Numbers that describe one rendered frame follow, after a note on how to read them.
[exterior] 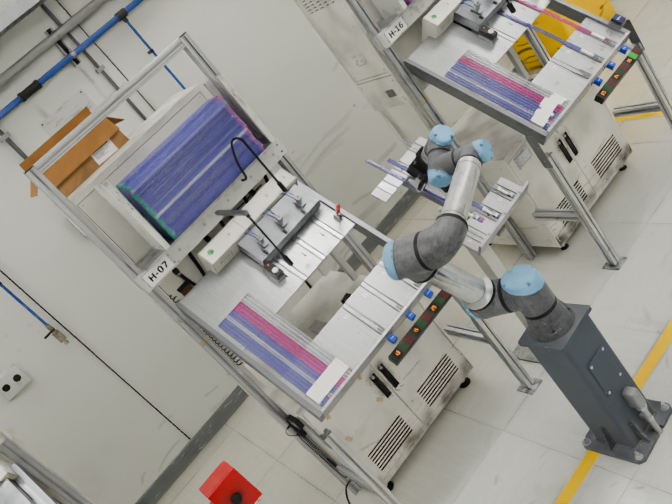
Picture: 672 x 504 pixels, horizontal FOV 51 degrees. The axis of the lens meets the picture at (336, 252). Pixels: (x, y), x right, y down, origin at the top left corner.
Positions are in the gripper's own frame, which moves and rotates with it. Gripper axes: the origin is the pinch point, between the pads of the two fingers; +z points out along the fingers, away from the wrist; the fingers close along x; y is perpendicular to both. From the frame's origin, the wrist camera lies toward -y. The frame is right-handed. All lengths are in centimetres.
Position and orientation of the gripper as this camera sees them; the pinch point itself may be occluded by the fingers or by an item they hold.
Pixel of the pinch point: (422, 189)
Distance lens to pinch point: 261.1
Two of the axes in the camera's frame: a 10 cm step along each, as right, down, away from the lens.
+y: -7.9, -5.9, 1.5
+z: -1.3, 4.0, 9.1
